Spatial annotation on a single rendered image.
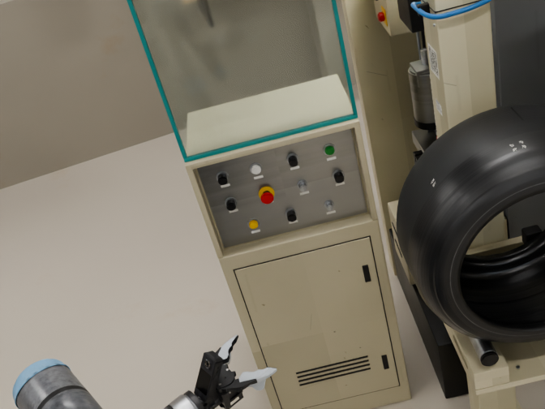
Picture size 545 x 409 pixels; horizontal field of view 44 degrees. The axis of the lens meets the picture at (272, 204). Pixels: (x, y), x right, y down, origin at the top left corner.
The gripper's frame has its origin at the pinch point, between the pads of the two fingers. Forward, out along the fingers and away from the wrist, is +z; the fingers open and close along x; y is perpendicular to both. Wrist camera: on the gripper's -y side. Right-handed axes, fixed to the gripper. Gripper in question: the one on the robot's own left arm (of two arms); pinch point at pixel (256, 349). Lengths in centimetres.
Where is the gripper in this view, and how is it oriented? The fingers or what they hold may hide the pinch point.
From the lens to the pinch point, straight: 168.0
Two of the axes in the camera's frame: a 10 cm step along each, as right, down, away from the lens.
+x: 6.5, 4.0, -6.5
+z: 7.5, -5.0, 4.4
